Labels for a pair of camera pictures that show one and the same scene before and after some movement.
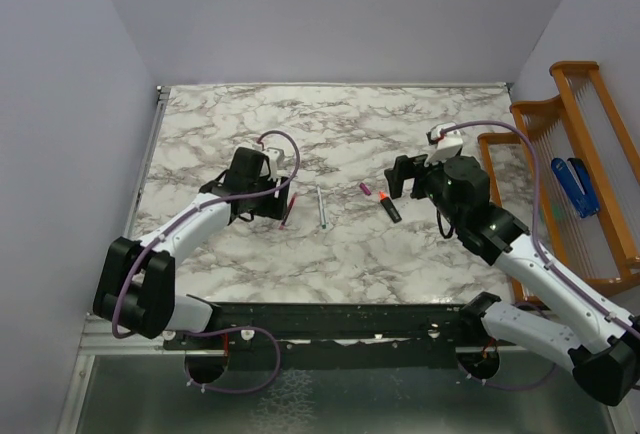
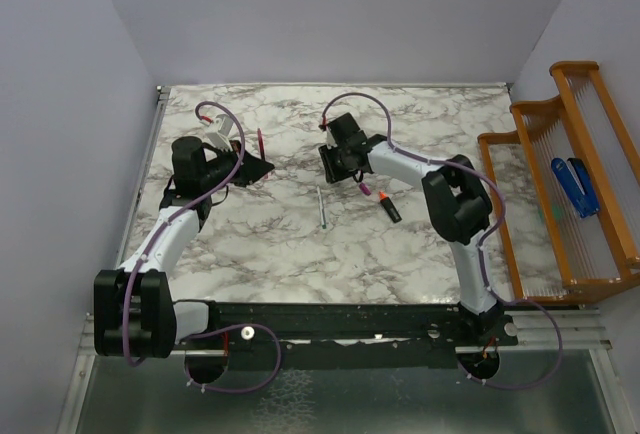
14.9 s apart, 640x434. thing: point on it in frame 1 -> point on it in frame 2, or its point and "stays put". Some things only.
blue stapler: [578, 185] stays put
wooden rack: [571, 177] stays put
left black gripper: [276, 206] -> [251, 169]
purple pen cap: [366, 190] stays put
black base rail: [335, 336] stays put
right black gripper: [406, 167] -> [332, 174]
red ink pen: [290, 206] -> [261, 144]
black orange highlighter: [389, 206] stays put
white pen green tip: [321, 208] stays put
